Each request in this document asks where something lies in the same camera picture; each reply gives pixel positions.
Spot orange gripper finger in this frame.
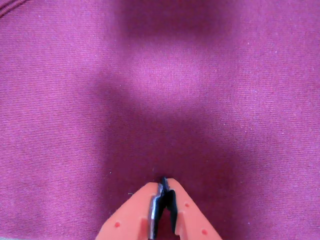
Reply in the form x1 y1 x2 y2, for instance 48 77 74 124
95 181 165 240
161 176 224 240

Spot dark red fabric trousers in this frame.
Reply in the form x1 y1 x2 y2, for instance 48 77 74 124
0 0 320 240

